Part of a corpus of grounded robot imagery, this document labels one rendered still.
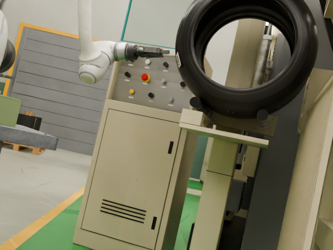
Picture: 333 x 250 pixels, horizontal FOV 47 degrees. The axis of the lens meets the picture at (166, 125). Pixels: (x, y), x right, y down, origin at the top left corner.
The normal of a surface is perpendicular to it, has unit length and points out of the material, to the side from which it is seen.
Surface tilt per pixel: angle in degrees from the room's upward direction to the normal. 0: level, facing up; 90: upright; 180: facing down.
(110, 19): 90
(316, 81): 90
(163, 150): 90
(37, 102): 90
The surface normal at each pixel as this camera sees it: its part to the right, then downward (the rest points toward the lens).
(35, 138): 0.53, 0.07
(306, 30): -0.06, -0.12
